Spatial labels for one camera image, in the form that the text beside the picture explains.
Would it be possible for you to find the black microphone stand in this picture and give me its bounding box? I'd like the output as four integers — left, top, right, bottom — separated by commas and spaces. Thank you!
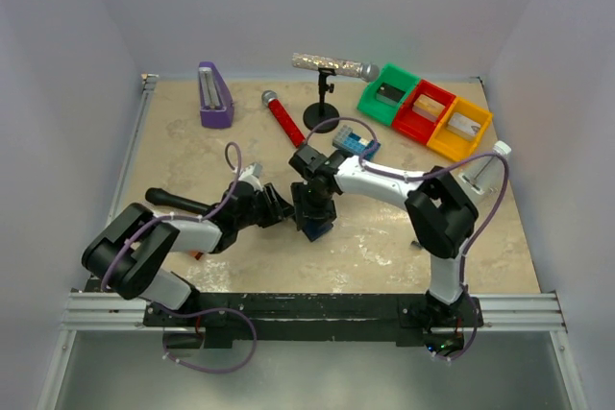
303, 67, 339, 133

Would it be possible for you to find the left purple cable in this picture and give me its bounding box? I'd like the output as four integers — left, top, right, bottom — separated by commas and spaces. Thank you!
98, 141, 260, 374

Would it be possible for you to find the black microphone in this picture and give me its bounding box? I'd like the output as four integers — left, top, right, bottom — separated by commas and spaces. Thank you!
145, 187, 211, 215

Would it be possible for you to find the yellow plastic bin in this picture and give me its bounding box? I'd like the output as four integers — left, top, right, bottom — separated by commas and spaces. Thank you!
427, 96, 493, 161

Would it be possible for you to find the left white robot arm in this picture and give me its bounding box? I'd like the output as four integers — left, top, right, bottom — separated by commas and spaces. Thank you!
82, 181, 294, 311

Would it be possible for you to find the aluminium frame rail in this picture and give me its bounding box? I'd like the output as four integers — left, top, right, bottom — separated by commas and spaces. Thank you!
37, 74, 160, 409

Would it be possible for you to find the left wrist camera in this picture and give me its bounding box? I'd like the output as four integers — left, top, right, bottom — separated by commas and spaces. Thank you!
238, 162, 263, 190

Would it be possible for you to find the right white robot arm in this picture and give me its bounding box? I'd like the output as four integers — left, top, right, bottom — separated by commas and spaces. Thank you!
289, 144, 479, 305

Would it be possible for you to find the white metronome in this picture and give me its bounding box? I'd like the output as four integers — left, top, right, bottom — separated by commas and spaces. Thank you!
456, 156, 506, 203

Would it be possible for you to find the red glitter microphone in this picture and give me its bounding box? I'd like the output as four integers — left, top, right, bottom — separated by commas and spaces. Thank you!
261, 90, 306, 148

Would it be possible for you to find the red plastic bin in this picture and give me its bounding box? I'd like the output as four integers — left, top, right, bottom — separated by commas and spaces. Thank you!
392, 80, 455, 145

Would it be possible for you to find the white card in yellow bin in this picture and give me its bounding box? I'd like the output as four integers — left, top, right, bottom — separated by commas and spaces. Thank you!
447, 112, 481, 140

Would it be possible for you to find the silver glitter microphone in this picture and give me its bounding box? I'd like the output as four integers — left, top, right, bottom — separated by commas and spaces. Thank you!
291, 53, 381, 83

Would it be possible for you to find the dark card in green bin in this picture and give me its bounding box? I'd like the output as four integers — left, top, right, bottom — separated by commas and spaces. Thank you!
375, 84, 406, 107

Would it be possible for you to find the blue toy brick block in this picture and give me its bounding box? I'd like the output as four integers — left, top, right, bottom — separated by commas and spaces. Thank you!
332, 125, 381, 161

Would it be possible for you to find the gold card in red bin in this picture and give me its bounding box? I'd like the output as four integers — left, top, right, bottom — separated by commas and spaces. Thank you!
412, 95, 445, 122

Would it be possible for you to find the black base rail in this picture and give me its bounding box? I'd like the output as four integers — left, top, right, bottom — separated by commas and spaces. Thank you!
143, 293, 483, 353

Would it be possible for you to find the purple metronome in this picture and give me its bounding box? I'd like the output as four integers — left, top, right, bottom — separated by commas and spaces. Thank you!
198, 61, 234, 130

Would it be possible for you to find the green plastic bin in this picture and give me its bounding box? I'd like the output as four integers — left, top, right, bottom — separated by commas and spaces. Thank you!
357, 63, 421, 126

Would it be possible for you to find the navy blue card holder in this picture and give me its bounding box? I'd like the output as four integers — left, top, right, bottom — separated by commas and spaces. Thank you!
302, 220, 333, 242

